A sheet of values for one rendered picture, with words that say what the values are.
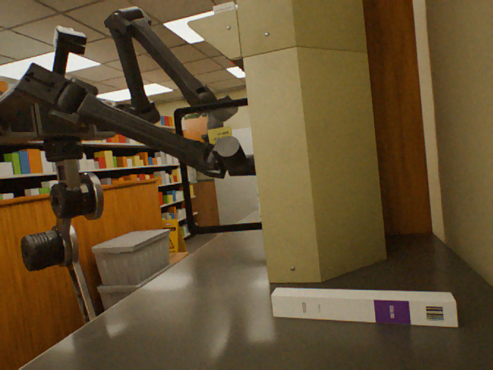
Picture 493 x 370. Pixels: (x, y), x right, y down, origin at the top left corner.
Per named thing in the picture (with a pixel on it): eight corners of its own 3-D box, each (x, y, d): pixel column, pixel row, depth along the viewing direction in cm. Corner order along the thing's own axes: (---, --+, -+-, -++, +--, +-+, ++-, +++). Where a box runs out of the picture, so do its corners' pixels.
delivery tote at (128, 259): (175, 262, 317) (171, 228, 315) (138, 286, 259) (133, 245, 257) (138, 263, 329) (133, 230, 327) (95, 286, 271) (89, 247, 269)
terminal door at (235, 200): (284, 227, 99) (268, 94, 97) (188, 235, 105) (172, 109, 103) (284, 227, 100) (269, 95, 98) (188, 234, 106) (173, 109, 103)
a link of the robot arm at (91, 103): (71, 85, 84) (50, 120, 80) (68, 73, 79) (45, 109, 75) (226, 152, 94) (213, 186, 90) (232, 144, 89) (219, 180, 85)
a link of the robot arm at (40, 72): (37, 49, 73) (12, 84, 69) (93, 88, 82) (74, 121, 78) (-8, 93, 103) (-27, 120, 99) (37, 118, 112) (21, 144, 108)
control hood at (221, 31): (274, 87, 98) (270, 53, 97) (242, 57, 67) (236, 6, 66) (238, 94, 101) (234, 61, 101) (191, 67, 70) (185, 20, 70)
